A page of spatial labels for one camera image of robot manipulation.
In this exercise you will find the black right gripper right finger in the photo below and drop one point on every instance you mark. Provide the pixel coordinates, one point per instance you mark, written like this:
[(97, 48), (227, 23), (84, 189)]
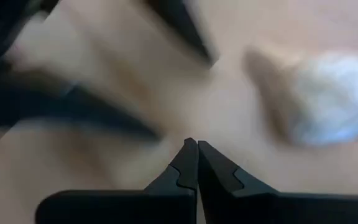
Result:
[(222, 193)]

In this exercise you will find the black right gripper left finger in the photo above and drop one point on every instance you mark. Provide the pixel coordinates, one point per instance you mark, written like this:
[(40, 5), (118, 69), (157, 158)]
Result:
[(179, 193)]

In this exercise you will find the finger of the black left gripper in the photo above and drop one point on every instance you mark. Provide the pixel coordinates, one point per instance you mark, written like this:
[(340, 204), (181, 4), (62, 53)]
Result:
[(188, 28), (57, 102)]

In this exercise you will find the white toy garlic bulb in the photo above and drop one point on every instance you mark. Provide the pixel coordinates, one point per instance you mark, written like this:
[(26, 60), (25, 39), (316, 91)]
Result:
[(337, 99)]

